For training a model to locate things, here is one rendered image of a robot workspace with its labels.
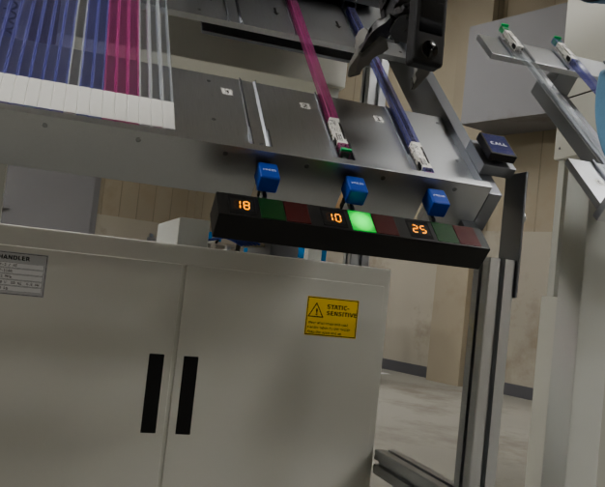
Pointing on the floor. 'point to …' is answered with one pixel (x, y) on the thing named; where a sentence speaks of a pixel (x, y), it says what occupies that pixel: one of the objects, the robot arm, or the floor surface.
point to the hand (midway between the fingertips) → (383, 82)
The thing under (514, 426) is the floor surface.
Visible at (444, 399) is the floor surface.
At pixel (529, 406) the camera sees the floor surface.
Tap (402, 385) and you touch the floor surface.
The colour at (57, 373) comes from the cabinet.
